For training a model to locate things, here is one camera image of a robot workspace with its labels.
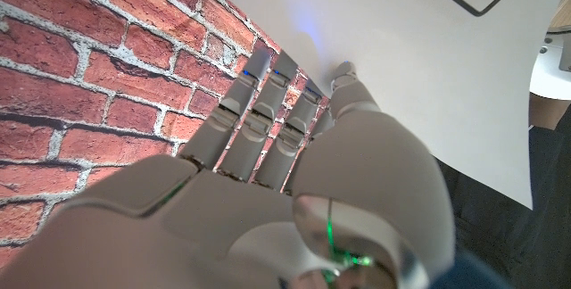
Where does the white paper sheet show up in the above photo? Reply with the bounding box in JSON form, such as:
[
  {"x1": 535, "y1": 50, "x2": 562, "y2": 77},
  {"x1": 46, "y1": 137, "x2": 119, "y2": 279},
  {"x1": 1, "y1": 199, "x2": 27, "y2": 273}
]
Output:
[{"x1": 186, "y1": 0, "x2": 567, "y2": 210}]

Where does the printed brick wall backdrop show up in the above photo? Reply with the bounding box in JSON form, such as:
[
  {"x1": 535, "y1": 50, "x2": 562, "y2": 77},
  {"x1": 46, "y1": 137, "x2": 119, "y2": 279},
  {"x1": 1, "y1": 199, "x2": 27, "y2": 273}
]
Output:
[{"x1": 0, "y1": 0, "x2": 331, "y2": 268}]

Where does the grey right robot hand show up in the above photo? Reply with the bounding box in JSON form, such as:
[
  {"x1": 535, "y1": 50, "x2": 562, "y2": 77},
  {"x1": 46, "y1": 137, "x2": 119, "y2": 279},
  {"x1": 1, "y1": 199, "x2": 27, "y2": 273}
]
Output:
[{"x1": 0, "y1": 47, "x2": 456, "y2": 289}]

